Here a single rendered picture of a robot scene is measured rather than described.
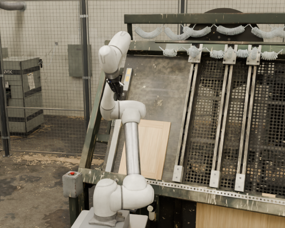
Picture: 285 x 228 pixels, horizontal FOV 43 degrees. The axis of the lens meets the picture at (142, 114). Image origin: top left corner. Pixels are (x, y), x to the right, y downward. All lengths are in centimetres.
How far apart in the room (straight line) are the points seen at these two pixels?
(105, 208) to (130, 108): 70
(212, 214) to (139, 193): 94
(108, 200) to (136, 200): 18
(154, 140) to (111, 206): 86
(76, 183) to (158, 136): 77
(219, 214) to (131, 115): 115
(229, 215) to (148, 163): 77
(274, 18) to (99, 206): 226
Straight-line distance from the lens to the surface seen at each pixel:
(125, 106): 258
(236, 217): 314
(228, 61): 307
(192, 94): 304
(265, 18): 358
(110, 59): 212
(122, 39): 223
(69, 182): 300
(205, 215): 318
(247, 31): 366
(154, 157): 302
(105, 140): 327
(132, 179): 243
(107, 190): 238
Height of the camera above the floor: 212
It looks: 14 degrees down
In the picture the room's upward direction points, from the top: straight up
